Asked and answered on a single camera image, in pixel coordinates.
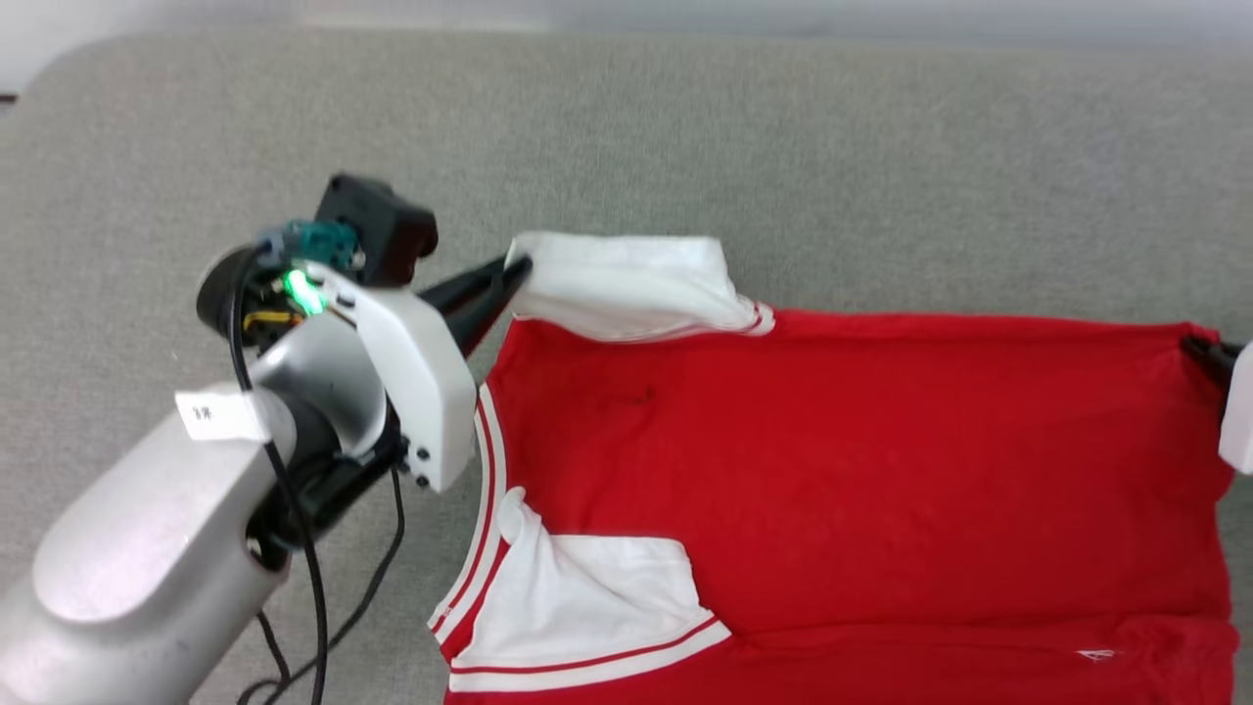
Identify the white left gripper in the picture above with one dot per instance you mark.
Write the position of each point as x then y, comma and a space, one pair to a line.
421, 372

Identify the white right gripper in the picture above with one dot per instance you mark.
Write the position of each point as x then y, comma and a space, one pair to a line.
1241, 411

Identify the red and white shirt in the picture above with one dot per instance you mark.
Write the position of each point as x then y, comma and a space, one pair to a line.
832, 470

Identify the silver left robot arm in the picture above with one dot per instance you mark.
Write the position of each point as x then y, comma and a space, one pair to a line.
147, 548

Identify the white paper label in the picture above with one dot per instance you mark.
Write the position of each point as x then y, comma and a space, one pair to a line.
220, 415

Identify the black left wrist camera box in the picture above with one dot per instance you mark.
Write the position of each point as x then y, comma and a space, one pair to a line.
377, 220

